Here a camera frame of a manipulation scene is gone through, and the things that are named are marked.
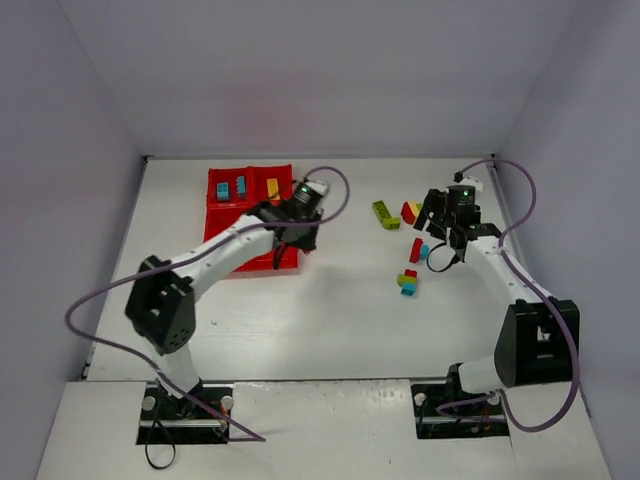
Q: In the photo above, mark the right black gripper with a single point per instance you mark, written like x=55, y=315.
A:
x=435, y=215

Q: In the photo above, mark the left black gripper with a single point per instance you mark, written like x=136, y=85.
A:
x=298, y=236

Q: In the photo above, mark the yellow long lego brick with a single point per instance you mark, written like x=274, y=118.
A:
x=273, y=189

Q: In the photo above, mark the red yellow green lego stack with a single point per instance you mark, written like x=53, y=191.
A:
x=410, y=212

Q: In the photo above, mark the blue long lego brick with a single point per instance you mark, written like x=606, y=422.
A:
x=241, y=187

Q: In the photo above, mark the green lego brick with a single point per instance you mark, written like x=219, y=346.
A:
x=386, y=220

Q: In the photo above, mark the blue oval printed lego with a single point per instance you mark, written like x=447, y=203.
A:
x=222, y=192

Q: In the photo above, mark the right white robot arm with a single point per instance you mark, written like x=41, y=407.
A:
x=538, y=339

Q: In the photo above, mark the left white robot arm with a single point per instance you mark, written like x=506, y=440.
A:
x=162, y=307

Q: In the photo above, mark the red lego with blue brick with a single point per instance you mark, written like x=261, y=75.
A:
x=419, y=251

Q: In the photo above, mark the red four-compartment bin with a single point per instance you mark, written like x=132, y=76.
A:
x=221, y=215

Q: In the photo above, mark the green red blue lego cluster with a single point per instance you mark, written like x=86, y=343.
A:
x=407, y=281

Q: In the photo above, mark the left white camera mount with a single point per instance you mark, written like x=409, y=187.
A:
x=321, y=187

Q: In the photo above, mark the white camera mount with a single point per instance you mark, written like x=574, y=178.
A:
x=321, y=187
x=469, y=181

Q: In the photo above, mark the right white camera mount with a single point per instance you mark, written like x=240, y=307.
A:
x=469, y=181

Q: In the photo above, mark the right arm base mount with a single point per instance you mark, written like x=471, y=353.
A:
x=470, y=421

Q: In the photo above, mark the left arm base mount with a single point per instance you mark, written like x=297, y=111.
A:
x=164, y=420

